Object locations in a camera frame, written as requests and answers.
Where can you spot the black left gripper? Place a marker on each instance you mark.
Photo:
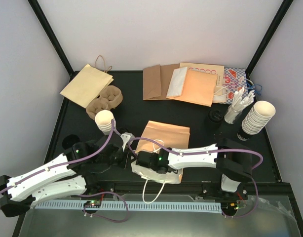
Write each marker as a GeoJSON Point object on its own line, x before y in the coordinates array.
{"type": "Point", "coordinates": [124, 164]}

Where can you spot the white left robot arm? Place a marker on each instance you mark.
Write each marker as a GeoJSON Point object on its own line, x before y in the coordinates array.
{"type": "Point", "coordinates": [73, 173]}

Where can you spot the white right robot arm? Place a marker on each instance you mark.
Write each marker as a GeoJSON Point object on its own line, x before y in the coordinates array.
{"type": "Point", "coordinates": [235, 164]}

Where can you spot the stack of white paper cups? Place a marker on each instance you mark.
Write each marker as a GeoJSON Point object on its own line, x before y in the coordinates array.
{"type": "Point", "coordinates": [104, 120]}

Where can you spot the stack of pulp cup carriers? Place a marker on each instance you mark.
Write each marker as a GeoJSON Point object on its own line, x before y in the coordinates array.
{"type": "Point", "coordinates": [109, 98]}

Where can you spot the stack of black cup lids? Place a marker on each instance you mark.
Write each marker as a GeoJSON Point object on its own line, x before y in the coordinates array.
{"type": "Point", "coordinates": [214, 119]}

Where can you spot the white paper bag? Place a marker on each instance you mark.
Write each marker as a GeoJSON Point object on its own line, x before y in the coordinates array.
{"type": "Point", "coordinates": [177, 81]}

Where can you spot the brown kraft paper bag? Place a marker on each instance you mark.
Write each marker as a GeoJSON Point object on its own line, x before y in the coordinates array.
{"type": "Point", "coordinates": [156, 80]}

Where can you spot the beige bag with red circles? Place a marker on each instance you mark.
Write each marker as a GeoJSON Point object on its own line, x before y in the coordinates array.
{"type": "Point", "coordinates": [206, 68]}

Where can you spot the blue checkered paper bag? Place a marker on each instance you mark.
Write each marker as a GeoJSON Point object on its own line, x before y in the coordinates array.
{"type": "Point", "coordinates": [235, 79]}

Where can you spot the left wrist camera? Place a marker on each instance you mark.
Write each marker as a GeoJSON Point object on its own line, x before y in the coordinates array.
{"type": "Point", "coordinates": [126, 137]}

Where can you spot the light blue cable duct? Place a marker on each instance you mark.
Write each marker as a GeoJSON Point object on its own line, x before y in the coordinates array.
{"type": "Point", "coordinates": [61, 204]}

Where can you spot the tan paper bag with handles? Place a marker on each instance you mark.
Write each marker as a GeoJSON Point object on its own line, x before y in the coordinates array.
{"type": "Point", "coordinates": [88, 84]}

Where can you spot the black frame post left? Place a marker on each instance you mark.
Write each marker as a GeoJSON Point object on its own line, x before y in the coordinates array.
{"type": "Point", "coordinates": [38, 11]}

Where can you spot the black frame post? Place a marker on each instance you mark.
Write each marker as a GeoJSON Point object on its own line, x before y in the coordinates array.
{"type": "Point", "coordinates": [38, 11]}
{"type": "Point", "coordinates": [283, 9]}

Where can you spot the black frame post right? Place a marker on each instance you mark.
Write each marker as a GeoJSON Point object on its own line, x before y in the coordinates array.
{"type": "Point", "coordinates": [283, 9]}

